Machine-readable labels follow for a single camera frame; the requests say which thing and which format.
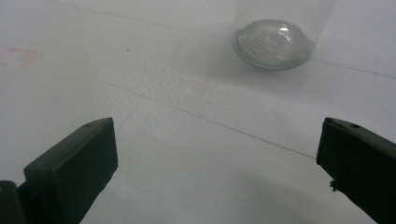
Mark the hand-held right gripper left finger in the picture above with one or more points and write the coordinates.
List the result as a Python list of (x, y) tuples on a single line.
[(71, 168)]

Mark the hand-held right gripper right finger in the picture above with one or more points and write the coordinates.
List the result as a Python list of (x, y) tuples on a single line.
[(361, 161)]

